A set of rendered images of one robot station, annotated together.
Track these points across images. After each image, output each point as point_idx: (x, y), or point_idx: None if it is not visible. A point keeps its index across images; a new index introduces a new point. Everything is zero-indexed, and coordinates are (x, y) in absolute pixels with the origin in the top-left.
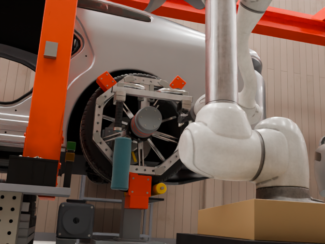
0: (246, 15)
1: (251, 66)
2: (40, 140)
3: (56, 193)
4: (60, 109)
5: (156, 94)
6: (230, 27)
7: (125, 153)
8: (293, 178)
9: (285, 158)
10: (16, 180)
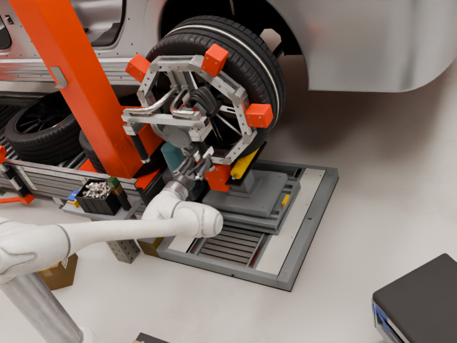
0: None
1: (137, 237)
2: (105, 154)
3: None
4: (101, 130)
5: (164, 121)
6: (21, 309)
7: (173, 165)
8: None
9: None
10: (89, 211)
